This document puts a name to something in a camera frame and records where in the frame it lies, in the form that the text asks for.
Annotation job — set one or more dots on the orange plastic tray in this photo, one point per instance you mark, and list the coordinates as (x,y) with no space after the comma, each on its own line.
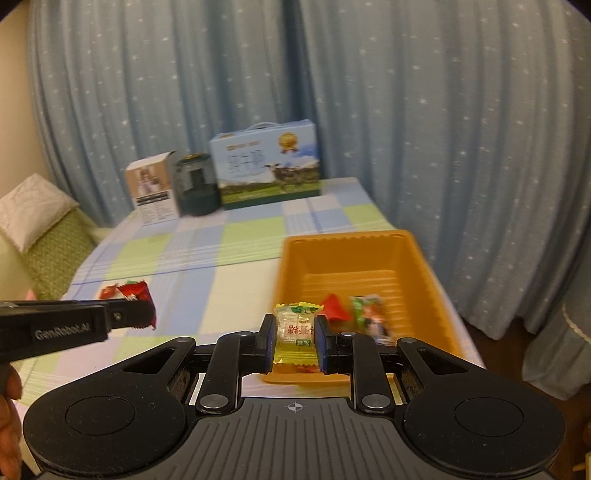
(341,263)

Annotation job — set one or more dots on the green snack packet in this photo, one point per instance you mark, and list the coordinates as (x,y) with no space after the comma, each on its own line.
(369,314)

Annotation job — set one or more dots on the small red snack packet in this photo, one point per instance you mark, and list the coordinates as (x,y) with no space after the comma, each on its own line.
(334,307)
(109,292)

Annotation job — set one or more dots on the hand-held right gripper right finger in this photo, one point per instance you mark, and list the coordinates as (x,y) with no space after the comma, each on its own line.
(322,344)

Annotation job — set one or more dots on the white fluffy cushion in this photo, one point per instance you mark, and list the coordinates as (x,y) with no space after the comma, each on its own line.
(32,207)

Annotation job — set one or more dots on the blue milk carton box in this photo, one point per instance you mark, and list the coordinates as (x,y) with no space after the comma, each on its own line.
(258,161)

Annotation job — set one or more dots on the blue star-print curtain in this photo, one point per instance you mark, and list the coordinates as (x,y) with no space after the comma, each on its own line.
(369,92)

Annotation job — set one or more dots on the light green sofa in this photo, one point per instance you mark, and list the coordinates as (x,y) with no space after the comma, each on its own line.
(11,272)

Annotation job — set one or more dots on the person's left hand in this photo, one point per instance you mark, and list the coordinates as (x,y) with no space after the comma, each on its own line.
(9,429)

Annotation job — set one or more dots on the large red snack packet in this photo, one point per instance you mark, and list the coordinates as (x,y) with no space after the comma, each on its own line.
(138,290)

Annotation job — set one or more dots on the white product box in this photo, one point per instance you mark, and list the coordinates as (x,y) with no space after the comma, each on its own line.
(154,203)

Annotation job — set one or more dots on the yellow clear candy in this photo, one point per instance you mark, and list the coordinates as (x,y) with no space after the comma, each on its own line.
(295,327)

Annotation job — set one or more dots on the light blue trimmed cloth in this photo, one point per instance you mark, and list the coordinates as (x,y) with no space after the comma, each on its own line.
(563,360)

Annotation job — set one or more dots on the green chevron pillow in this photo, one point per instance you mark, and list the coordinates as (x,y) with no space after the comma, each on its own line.
(55,258)

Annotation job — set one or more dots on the dark green glass jar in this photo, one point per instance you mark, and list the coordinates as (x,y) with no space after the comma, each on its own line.
(198,194)

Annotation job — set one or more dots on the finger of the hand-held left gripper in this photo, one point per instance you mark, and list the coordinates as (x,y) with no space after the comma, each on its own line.
(55,303)
(131,314)

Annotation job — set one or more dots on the plaid tablecloth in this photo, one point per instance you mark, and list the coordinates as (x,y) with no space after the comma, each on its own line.
(231,286)

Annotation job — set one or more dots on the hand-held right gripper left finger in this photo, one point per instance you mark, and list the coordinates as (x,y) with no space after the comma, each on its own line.
(268,344)

